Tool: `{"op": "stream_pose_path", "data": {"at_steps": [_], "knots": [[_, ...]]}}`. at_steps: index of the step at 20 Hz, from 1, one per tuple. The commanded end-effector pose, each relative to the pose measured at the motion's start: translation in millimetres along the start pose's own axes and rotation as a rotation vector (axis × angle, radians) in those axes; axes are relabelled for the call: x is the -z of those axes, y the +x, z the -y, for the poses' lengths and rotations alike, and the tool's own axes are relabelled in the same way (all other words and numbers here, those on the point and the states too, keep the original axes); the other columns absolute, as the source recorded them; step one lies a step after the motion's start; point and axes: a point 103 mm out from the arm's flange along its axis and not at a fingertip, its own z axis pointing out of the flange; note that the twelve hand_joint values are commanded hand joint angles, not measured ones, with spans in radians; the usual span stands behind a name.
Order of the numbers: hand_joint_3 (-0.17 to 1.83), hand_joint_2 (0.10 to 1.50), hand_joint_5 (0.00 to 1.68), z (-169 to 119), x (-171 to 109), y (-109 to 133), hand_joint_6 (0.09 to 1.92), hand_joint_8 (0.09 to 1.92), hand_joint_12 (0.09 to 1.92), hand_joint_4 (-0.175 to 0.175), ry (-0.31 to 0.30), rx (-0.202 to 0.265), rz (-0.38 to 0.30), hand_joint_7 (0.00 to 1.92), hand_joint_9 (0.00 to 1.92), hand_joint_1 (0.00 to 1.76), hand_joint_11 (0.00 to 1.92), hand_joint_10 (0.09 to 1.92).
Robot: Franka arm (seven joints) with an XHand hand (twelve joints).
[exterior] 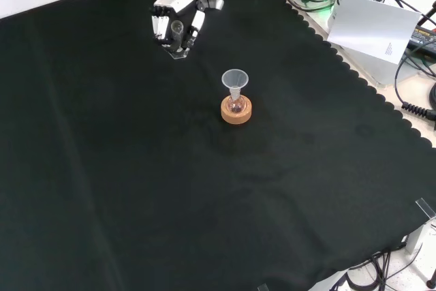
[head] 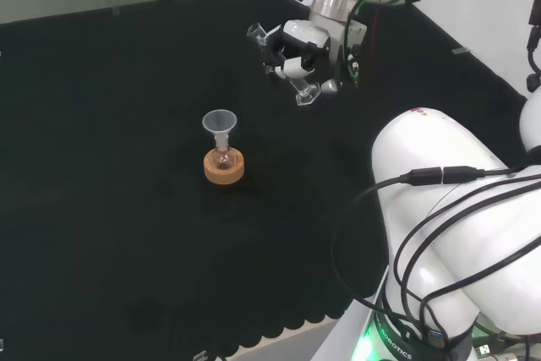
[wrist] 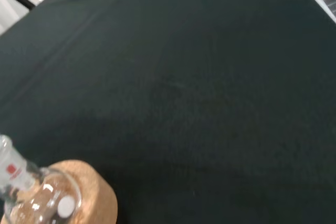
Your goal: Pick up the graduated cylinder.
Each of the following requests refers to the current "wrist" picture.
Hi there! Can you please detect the black bench cloth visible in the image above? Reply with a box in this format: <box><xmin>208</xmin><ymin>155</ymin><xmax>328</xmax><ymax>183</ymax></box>
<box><xmin>0</xmin><ymin>0</ymin><xmax>336</xmax><ymax>224</ymax></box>

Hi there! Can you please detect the round-bottom glass flask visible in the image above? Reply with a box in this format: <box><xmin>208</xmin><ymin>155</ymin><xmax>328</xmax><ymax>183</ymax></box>
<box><xmin>0</xmin><ymin>134</ymin><xmax>82</xmax><ymax>224</ymax></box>

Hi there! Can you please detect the cork ring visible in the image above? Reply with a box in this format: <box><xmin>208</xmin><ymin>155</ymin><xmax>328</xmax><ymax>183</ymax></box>
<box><xmin>14</xmin><ymin>159</ymin><xmax>119</xmax><ymax>224</ymax></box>

